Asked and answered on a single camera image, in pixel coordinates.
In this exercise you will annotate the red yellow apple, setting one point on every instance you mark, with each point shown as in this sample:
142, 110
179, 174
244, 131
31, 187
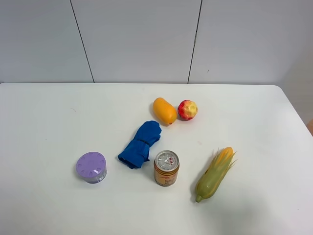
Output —
187, 110

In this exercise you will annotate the yellow orange mango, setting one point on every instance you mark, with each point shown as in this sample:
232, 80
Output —
164, 111

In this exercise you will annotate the blue folded cloth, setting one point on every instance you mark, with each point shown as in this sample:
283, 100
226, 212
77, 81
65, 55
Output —
137, 151

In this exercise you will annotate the orange drink can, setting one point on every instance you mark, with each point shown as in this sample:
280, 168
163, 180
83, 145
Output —
166, 167

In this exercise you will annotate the purple round container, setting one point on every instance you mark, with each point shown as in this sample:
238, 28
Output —
91, 167

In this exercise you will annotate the corn cob with husk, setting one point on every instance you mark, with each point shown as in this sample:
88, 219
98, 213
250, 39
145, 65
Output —
209, 182

